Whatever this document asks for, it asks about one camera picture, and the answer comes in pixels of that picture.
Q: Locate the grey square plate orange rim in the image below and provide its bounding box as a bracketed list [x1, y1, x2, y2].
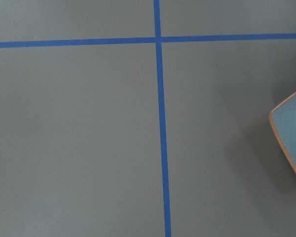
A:
[268, 92, 296, 174]

